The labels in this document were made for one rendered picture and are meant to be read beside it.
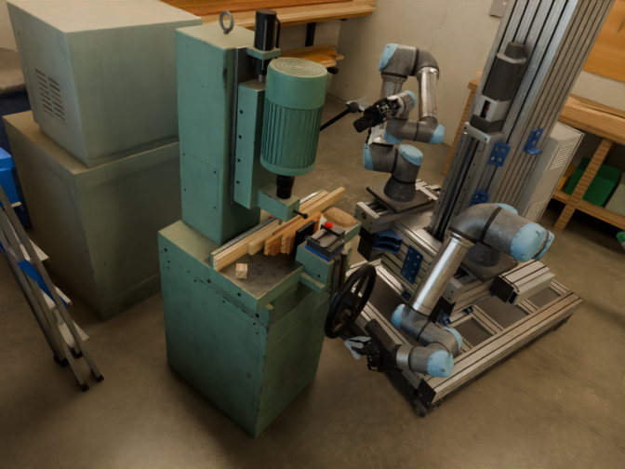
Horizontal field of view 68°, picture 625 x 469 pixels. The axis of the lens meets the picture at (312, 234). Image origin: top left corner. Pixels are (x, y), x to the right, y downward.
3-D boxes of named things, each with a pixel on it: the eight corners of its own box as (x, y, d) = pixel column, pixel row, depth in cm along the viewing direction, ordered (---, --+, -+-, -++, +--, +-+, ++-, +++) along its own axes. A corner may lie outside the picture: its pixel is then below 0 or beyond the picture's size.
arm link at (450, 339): (436, 315, 148) (420, 330, 140) (468, 336, 143) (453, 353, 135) (428, 333, 152) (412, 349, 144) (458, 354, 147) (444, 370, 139)
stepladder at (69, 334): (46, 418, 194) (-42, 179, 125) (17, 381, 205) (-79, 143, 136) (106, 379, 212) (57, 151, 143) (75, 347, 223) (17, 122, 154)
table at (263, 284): (278, 330, 140) (280, 316, 136) (208, 280, 153) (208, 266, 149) (379, 244, 181) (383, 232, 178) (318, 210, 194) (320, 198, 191)
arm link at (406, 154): (418, 183, 209) (427, 156, 201) (389, 179, 209) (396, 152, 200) (416, 170, 218) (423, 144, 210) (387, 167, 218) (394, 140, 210)
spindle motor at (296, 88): (290, 183, 140) (303, 82, 121) (248, 161, 147) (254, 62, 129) (325, 166, 152) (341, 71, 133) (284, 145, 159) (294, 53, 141)
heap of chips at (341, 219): (345, 230, 176) (347, 223, 174) (319, 215, 181) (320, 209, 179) (357, 221, 182) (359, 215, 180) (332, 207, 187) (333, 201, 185)
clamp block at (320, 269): (325, 286, 154) (328, 265, 148) (293, 266, 160) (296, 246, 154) (349, 265, 164) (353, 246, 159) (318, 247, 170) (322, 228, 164)
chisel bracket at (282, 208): (285, 226, 158) (287, 206, 153) (255, 208, 164) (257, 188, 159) (299, 218, 163) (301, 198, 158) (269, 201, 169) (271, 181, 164)
